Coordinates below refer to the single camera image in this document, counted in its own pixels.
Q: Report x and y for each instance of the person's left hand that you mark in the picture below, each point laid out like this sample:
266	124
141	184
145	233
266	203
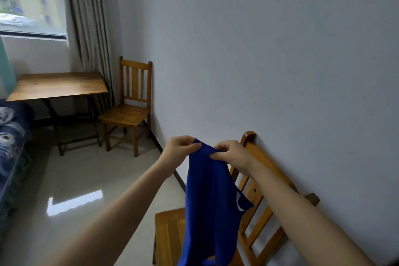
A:
176	153

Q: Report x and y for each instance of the beige patterned curtain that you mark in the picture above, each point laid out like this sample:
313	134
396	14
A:
87	32

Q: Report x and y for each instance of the wooden folding table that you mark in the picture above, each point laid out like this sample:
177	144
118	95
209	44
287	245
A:
59	85

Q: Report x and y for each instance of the white headboard with teal print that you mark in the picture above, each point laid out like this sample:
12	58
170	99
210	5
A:
6	72

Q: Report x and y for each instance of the blue cloth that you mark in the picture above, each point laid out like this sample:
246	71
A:
212	212

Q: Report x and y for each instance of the bed with blue floral sheet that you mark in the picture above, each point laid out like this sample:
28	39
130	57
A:
11	156

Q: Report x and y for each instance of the person's right forearm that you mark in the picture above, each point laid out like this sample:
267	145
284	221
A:
311	222

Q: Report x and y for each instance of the wooden slat-back chair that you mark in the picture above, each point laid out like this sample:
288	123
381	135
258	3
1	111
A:
124	116

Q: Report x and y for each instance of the person's right hand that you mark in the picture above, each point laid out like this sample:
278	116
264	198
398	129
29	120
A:
235	155

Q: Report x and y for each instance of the person's left forearm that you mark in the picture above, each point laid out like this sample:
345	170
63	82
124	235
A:
109	225

